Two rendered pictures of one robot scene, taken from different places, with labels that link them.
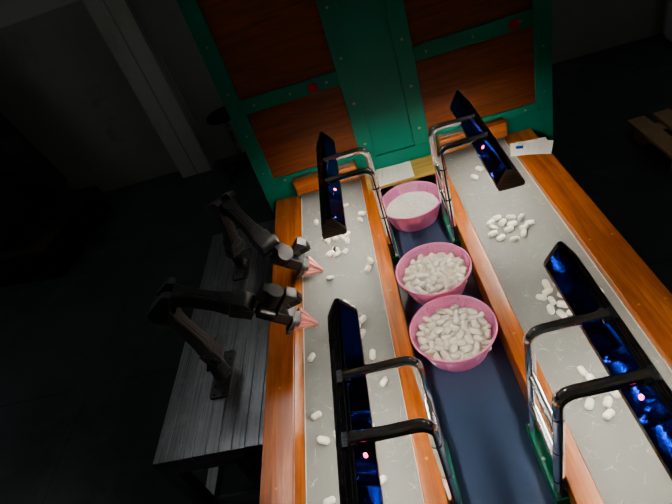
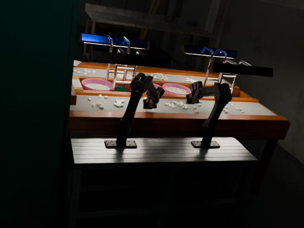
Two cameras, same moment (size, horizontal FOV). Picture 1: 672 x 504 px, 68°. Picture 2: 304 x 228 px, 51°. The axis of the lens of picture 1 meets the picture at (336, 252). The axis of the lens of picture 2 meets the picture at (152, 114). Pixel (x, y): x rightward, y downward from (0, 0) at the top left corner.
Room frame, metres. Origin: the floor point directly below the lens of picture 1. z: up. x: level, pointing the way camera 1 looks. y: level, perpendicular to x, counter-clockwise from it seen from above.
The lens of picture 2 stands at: (2.64, 1.93, 1.66)
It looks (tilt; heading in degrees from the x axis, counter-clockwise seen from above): 23 degrees down; 237
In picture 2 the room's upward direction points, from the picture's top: 11 degrees clockwise
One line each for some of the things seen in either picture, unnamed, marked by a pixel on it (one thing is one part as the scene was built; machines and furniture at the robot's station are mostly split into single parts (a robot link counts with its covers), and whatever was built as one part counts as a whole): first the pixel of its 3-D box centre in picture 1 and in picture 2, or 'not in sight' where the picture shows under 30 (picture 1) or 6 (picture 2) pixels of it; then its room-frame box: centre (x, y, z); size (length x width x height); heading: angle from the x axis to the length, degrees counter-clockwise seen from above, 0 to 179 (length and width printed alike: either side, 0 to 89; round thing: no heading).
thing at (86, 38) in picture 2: (481, 133); (115, 40); (1.49, -0.62, 1.08); 0.62 x 0.08 x 0.07; 171
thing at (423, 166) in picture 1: (401, 172); (70, 82); (1.92, -0.41, 0.77); 0.33 x 0.15 x 0.01; 81
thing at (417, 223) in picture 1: (412, 208); (97, 89); (1.70, -0.37, 0.72); 0.27 x 0.27 x 0.10
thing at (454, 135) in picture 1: (471, 135); not in sight; (1.91, -0.75, 0.83); 0.30 x 0.06 x 0.07; 81
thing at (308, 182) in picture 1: (326, 177); (69, 91); (2.02, -0.08, 0.83); 0.30 x 0.06 x 0.07; 81
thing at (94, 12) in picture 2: not in sight; (145, 48); (-0.02, -2.68, 0.52); 2.03 x 0.77 x 1.05; 169
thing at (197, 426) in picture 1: (294, 303); (153, 129); (1.48, 0.23, 0.65); 1.20 x 0.90 x 0.04; 169
